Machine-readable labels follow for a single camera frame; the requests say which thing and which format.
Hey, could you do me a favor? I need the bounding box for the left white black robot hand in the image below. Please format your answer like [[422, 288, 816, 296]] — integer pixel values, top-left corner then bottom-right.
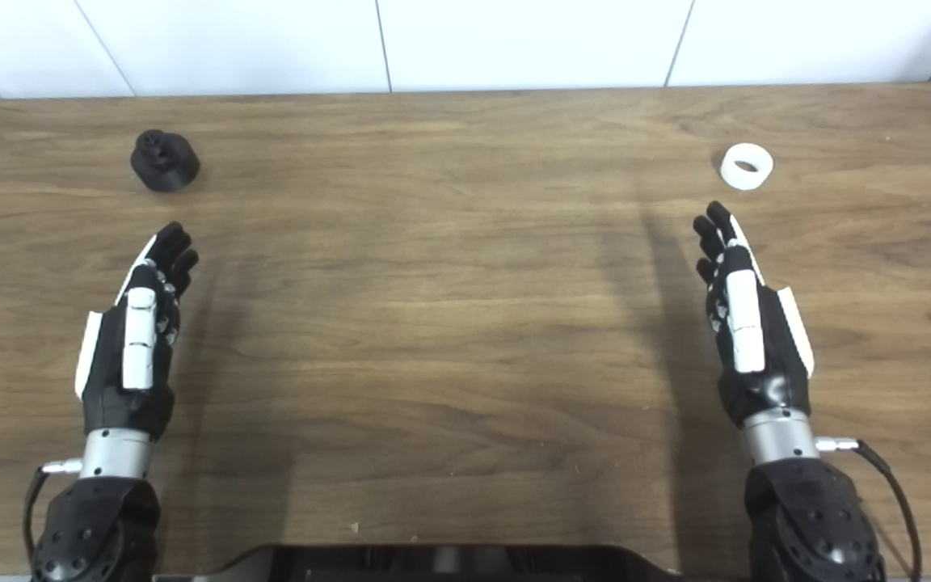
[[74, 221, 200, 441]]

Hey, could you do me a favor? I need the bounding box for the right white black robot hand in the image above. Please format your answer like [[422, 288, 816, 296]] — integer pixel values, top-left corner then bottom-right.
[[693, 200, 815, 429]]

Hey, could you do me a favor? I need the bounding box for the white ring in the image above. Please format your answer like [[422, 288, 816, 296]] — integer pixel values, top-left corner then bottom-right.
[[719, 143, 775, 192]]

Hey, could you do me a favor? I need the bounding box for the round black part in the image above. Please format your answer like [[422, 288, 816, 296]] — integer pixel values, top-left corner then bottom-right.
[[130, 129, 200, 193]]

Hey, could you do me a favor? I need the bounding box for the black robot torso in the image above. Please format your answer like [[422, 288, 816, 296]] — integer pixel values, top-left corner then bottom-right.
[[154, 544, 685, 582]]

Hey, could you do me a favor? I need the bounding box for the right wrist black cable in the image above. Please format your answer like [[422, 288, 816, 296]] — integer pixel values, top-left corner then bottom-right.
[[815, 436, 923, 582]]

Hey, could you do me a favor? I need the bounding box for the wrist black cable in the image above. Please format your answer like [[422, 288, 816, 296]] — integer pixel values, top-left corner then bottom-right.
[[23, 458, 83, 567], [815, 436, 923, 582]]

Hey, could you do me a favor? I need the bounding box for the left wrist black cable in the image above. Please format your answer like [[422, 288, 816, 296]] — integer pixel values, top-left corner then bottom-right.
[[23, 458, 83, 567]]

